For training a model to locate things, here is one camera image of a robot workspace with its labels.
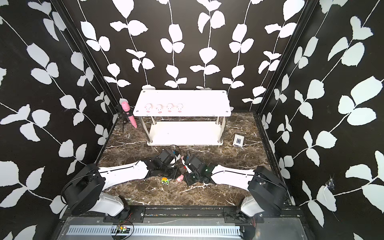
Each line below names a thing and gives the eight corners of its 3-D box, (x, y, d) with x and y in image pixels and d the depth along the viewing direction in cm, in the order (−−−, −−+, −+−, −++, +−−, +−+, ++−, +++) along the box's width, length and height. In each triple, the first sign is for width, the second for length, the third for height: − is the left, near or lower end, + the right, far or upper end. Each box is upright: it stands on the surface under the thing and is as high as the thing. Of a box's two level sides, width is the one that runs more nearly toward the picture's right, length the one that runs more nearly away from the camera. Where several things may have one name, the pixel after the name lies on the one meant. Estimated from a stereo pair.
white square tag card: (232, 144, 104) (233, 143, 102) (234, 135, 109) (235, 133, 107) (242, 147, 102) (243, 146, 100) (244, 138, 107) (244, 136, 106)
